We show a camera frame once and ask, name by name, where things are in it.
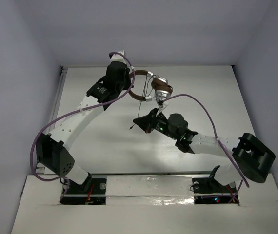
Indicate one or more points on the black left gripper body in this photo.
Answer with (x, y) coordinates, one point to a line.
(123, 78)

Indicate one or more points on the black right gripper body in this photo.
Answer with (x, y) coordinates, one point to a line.
(162, 127)

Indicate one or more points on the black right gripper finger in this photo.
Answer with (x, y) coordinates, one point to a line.
(145, 123)
(156, 113)

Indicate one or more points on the brown silver headphones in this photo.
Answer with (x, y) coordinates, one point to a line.
(159, 84)

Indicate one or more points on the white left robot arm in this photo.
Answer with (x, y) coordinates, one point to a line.
(52, 149)

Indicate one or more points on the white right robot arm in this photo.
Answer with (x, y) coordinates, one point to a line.
(249, 157)

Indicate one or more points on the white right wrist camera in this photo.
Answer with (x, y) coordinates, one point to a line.
(162, 105)

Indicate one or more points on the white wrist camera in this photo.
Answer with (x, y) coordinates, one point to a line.
(117, 57)
(162, 105)

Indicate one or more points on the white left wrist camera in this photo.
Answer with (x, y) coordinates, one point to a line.
(117, 57)

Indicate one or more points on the aluminium mounting rail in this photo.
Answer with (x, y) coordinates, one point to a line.
(104, 186)

